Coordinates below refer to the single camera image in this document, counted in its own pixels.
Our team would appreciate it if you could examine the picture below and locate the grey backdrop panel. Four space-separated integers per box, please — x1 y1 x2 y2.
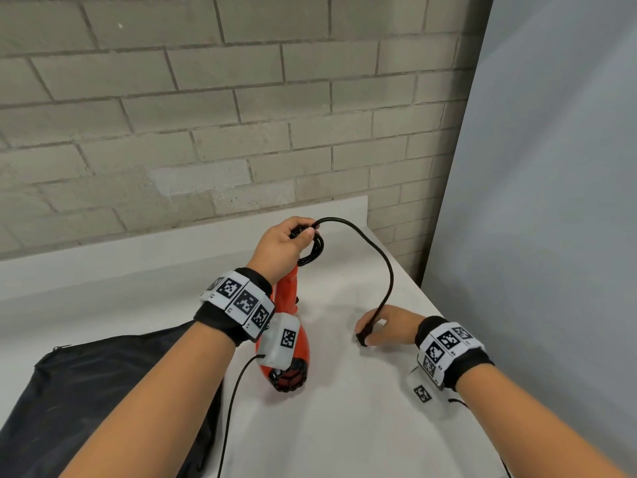
421 0 637 474

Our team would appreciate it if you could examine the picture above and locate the person's left forearm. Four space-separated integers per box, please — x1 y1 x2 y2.
59 321 238 478

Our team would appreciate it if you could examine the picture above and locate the person's left hand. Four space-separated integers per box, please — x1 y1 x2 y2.
246 216 319 287

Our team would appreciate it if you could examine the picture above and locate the black power cord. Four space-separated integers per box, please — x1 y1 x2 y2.
290 217 395 348

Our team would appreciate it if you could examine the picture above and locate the thin black camera cable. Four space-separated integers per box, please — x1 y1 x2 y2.
217 354 268 478
447 397 514 478

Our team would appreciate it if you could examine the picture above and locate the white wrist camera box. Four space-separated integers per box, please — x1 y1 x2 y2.
257 312 302 372
405 365 453 422

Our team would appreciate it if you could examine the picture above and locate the black fabric bag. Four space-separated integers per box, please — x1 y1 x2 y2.
0 320 224 478

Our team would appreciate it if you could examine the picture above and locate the red hair dryer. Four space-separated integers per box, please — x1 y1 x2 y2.
254 266 312 393

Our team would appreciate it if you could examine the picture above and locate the person's right hand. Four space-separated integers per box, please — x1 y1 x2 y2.
354 305 427 348

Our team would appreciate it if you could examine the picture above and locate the black wristband with marker tags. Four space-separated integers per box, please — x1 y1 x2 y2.
193 267 276 348
414 316 495 393

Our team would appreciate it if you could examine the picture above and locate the person's right forearm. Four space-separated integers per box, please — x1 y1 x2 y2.
455 363 632 478

